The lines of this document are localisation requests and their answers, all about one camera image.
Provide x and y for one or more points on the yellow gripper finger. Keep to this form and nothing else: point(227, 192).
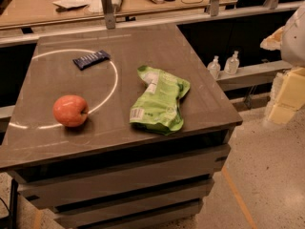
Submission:
point(273, 41)
point(287, 96)

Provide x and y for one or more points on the dark blue snack bar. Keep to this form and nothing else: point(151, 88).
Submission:
point(91, 59)

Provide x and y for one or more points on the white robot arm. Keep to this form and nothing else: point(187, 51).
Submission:
point(293, 40)

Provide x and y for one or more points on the red apple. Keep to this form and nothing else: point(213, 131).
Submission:
point(70, 110)

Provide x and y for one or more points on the clear sanitizer bottle right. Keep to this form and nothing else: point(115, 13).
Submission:
point(232, 64)

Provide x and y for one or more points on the clear sanitizer bottle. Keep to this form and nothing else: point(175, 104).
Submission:
point(214, 67)
point(232, 64)

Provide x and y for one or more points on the clear sanitizer bottle left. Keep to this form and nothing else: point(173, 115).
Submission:
point(214, 67)

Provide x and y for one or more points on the green snack bag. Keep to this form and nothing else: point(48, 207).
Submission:
point(157, 109)

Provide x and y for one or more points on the white paper sheets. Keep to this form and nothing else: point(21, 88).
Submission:
point(93, 6)

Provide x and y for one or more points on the grey drawer cabinet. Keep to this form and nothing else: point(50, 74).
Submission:
point(120, 180)

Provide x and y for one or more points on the wooden background desk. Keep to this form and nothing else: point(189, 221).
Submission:
point(36, 13)

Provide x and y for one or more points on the grey metal post left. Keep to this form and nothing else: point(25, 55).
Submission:
point(108, 14)

